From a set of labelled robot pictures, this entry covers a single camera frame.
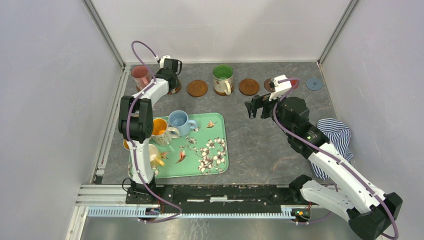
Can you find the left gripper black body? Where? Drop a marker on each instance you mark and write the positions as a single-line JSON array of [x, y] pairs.
[[177, 82]]

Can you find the blue orange-interior mug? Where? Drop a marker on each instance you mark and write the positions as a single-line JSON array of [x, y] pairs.
[[126, 145]]

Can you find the dark wooden coaster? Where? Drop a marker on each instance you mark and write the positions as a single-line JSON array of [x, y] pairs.
[[269, 85]]

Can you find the green interior floral mug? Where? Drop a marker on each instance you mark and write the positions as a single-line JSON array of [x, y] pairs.
[[223, 78]]

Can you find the light blue mug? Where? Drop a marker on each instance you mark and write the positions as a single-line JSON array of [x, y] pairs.
[[179, 119]]

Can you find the blue striped cloth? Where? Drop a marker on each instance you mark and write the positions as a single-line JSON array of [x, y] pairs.
[[339, 135]]

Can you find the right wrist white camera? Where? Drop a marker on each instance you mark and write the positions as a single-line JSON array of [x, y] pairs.
[[280, 86]]

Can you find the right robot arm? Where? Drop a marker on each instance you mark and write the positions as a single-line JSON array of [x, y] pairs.
[[369, 211]]

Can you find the orange interior mug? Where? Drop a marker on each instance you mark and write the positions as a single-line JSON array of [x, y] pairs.
[[162, 134]]

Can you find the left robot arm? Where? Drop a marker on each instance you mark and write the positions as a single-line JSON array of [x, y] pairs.
[[136, 121]]

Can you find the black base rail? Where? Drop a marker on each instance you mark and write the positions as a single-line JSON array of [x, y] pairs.
[[217, 199]]

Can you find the green floral tray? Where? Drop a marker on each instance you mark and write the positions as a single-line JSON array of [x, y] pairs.
[[203, 151]]

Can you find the blue round coaster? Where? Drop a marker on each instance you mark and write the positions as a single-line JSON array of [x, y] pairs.
[[314, 84]]

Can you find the cream yellow-handled mug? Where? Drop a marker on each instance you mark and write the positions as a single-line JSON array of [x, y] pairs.
[[155, 156]]

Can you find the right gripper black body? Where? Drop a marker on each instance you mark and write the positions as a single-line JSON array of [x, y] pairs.
[[267, 110]]

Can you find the pink mug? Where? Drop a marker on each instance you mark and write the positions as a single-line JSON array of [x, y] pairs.
[[142, 76]]

